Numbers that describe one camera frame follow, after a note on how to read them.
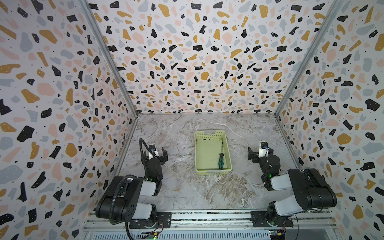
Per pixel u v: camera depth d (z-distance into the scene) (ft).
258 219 2.41
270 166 2.26
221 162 3.02
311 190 1.50
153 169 2.17
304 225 2.44
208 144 3.39
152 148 2.45
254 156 2.71
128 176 1.62
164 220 2.41
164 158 2.74
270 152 2.75
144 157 2.58
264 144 2.55
